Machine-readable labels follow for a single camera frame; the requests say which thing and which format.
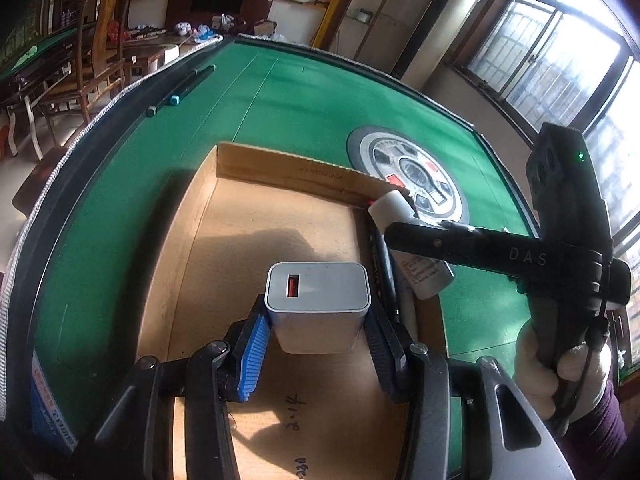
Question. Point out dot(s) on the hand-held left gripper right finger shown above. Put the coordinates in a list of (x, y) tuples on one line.
[(381, 347)]

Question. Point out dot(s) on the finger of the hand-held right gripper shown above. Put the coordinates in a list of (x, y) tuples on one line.
[(440, 242)]

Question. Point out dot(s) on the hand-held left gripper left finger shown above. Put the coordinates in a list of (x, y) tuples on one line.
[(252, 355)]

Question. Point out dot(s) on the white plastic tube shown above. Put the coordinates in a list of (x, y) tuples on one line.
[(392, 210)]

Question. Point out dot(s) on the grey white USB charger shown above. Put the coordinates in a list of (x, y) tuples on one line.
[(315, 310)]

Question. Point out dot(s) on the cardboard box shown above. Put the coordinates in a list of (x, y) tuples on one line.
[(280, 220)]

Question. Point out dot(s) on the person's right forearm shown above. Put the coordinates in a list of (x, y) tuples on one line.
[(600, 440)]

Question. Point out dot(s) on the person's right hand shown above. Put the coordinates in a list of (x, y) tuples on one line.
[(535, 380)]

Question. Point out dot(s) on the round table control panel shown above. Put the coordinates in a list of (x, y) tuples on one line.
[(405, 170)]

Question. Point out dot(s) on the dark framed window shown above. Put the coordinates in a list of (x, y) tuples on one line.
[(540, 45)]

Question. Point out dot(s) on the blue printed packet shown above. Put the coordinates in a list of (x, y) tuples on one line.
[(50, 405)]

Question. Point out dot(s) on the white tower air conditioner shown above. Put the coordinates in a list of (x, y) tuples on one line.
[(440, 25)]

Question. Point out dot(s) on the yellow pole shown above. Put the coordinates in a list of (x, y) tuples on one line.
[(336, 0)]

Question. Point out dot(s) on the black marker pen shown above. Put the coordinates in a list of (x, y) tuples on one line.
[(175, 92)]

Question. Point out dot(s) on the teal capped marker pen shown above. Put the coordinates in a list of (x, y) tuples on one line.
[(192, 85)]

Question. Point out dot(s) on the wooden television cabinet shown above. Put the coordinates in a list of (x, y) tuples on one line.
[(220, 7)]

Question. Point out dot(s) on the wooden chair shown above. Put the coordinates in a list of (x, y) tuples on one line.
[(102, 45)]

